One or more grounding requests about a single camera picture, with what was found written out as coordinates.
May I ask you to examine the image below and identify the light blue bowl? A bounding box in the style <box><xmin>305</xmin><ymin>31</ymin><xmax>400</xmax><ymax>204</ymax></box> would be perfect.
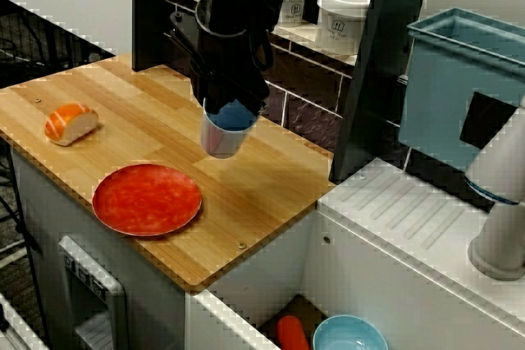
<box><xmin>313</xmin><ymin>314</ymin><xmax>389</xmax><ymax>350</ymax></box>

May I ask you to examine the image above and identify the red round plate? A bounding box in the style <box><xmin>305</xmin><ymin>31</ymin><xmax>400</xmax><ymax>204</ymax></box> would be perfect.
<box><xmin>91</xmin><ymin>164</ymin><xmax>203</xmax><ymax>238</ymax></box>

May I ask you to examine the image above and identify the grey toy dispenser panel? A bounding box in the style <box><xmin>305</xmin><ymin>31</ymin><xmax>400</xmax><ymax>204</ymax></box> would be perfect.
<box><xmin>57</xmin><ymin>234</ymin><xmax>128</xmax><ymax>350</ymax></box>

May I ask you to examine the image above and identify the black tiled shelf hutch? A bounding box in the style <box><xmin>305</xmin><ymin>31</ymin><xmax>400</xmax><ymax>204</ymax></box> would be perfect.
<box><xmin>131</xmin><ymin>0</ymin><xmax>434</xmax><ymax>183</ymax></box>

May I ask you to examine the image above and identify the white lidded jar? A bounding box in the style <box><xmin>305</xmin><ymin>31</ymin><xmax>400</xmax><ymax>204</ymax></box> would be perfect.
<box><xmin>316</xmin><ymin>0</ymin><xmax>372</xmax><ymax>56</ymax></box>
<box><xmin>281</xmin><ymin>0</ymin><xmax>311</xmax><ymax>27</ymax></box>

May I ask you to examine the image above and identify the aluminium frame rail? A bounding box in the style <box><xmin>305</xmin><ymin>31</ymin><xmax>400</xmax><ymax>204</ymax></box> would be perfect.
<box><xmin>0</xmin><ymin>292</ymin><xmax>50</xmax><ymax>350</ymax></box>

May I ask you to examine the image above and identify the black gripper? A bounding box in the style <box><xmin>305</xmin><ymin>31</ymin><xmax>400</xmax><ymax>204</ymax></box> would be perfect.
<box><xmin>170</xmin><ymin>12</ymin><xmax>272</xmax><ymax>120</ymax></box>

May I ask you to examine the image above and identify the salmon nigiri sushi toy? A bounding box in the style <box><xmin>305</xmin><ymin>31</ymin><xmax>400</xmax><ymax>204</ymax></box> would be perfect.
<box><xmin>43</xmin><ymin>102</ymin><xmax>100</xmax><ymax>147</ymax></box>

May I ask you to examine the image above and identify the black square patch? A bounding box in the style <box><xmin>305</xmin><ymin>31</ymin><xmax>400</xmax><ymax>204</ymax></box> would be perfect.
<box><xmin>459</xmin><ymin>91</ymin><xmax>518</xmax><ymax>150</ymax></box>

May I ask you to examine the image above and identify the light blue plastic cup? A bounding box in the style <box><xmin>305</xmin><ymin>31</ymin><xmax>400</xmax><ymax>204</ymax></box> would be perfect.
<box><xmin>200</xmin><ymin>99</ymin><xmax>258</xmax><ymax>160</ymax></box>

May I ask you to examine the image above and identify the grey curved faucet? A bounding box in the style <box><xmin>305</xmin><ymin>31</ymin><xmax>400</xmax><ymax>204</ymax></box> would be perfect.
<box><xmin>464</xmin><ymin>95</ymin><xmax>525</xmax><ymax>281</ymax></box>

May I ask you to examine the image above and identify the white toy kitchen unit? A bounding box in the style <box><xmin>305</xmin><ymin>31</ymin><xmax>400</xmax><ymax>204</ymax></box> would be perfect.
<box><xmin>7</xmin><ymin>136</ymin><xmax>525</xmax><ymax>350</ymax></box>

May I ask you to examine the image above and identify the orange toy carrot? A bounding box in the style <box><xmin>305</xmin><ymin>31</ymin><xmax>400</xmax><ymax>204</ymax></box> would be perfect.
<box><xmin>276</xmin><ymin>316</ymin><xmax>309</xmax><ymax>350</ymax></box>

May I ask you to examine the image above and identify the teal plastic bin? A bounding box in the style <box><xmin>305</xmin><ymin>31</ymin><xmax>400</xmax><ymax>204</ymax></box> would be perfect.
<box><xmin>399</xmin><ymin>7</ymin><xmax>525</xmax><ymax>173</ymax></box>

